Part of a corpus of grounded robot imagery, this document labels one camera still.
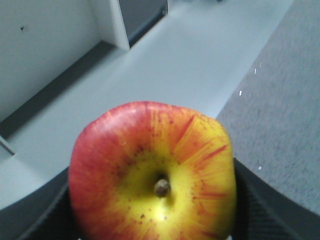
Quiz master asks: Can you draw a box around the red yellow apple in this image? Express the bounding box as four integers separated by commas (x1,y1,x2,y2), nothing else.
68,101,237,240

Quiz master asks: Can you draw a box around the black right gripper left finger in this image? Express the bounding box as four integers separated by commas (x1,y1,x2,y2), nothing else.
0,168,80,240

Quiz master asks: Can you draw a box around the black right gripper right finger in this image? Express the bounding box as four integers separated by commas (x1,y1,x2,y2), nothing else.
231,159,320,240

